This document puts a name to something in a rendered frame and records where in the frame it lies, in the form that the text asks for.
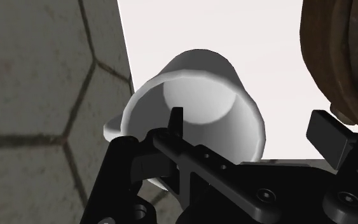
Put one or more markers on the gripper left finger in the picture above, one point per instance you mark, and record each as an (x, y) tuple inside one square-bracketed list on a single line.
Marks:
[(194, 158)]

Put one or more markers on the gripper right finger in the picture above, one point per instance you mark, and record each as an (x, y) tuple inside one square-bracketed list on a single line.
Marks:
[(330, 139)]

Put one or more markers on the white mug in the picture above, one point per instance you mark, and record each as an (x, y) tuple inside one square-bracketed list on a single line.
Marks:
[(225, 130)]

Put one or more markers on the rusty brown round vessel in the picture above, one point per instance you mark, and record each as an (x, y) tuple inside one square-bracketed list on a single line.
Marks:
[(340, 52)]

